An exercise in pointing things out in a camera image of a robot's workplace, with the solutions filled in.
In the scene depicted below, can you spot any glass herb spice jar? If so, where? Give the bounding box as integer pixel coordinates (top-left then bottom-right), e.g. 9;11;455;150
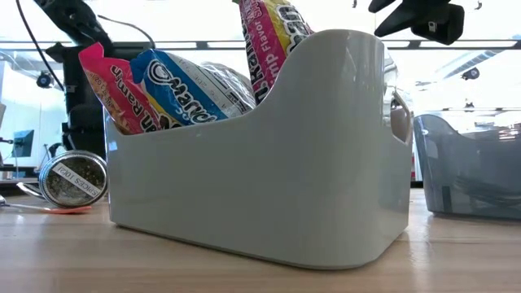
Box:
38;149;109;209

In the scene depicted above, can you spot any green pink ramen packet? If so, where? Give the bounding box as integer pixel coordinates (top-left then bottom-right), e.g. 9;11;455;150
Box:
238;0;315;106

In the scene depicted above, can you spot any red ramen packet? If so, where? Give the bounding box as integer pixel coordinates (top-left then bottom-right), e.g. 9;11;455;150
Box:
78;42;164;135

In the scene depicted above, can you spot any left arm black wrist cable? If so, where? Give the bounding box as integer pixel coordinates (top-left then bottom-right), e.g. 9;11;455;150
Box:
96;14;158;50

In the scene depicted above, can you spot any pale grey bin with handle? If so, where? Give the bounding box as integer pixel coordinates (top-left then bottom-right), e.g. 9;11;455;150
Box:
103;28;414;270

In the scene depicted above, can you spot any blue-lit monitor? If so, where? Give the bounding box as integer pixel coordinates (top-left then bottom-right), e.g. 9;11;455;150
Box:
11;129;36;159

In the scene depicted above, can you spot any dark grey translucent bin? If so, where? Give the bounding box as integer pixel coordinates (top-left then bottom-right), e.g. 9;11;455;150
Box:
413;113;521;221

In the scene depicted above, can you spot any silver all-metal spoon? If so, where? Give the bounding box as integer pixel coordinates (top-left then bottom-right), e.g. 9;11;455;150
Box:
15;181;46;200

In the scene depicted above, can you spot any spoon with orange handle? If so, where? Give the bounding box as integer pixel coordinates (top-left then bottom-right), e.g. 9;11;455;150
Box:
0;195;93;215

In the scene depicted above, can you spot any blue ramen packet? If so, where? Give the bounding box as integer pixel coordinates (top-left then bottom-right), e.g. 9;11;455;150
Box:
129;48;256;128

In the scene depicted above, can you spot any left arm black supply cable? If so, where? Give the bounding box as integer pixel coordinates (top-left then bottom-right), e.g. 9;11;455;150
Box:
15;0;66;93

